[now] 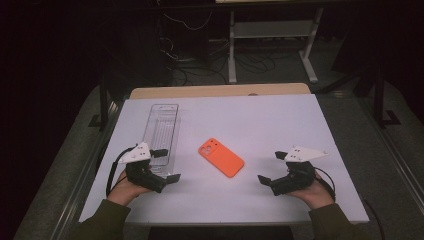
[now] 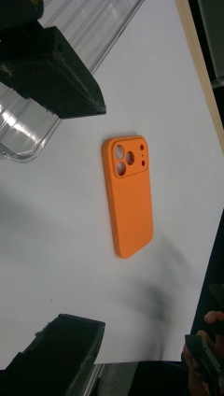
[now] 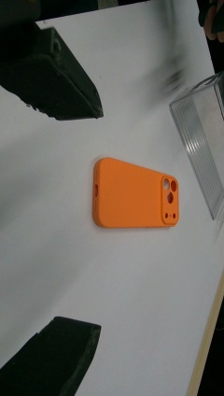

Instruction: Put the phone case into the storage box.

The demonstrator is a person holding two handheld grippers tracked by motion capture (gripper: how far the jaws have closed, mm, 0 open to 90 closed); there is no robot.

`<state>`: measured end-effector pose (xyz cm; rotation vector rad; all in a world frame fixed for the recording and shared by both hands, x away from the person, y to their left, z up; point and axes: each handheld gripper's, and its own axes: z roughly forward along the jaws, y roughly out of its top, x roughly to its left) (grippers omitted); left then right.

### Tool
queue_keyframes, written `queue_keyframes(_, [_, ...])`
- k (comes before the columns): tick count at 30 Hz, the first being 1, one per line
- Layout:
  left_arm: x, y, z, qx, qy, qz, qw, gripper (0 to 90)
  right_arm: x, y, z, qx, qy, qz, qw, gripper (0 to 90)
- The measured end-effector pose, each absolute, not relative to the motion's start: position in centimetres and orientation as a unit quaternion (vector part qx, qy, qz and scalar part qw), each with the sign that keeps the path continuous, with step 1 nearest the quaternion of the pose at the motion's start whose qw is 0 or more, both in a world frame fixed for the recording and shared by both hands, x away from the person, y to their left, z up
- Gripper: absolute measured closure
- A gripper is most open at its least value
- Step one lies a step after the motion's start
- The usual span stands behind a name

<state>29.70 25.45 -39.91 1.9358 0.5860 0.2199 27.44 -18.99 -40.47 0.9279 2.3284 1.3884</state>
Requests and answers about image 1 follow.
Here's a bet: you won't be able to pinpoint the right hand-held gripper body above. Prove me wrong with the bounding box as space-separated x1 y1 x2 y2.
270 145 328 197

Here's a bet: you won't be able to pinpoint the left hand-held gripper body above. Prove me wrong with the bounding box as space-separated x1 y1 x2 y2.
118 142 168 194

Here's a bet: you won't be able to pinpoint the clear plastic tray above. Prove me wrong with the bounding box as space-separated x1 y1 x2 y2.
142 103 182 178

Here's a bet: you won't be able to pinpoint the orange phone case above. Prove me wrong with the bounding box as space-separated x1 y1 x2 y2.
197 137 245 179

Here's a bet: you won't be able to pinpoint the person's right hand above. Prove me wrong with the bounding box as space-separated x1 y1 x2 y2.
286 179 335 210

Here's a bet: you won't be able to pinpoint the person's left hand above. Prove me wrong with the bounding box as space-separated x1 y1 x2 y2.
107 164 156 207

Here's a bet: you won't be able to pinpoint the black metal stand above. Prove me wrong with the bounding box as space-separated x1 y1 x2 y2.
373 66 403 129
88 76 116 129

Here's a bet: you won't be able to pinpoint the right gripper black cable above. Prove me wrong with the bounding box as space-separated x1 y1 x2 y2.
313 166 337 203

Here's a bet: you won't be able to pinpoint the metal floor rail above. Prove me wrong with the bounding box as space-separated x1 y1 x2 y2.
358 99 424 211
49 99 124 240

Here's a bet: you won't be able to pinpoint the black floor cables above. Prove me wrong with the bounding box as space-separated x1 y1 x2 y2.
166 49 303 86

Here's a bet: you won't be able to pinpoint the black floor cable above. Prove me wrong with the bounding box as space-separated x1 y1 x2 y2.
363 198 387 240

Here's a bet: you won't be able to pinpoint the white metal desk frame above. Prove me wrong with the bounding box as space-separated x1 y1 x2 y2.
228 7 324 84

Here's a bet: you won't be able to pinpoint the hanging white cable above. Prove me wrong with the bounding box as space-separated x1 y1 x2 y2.
163 11 213 32

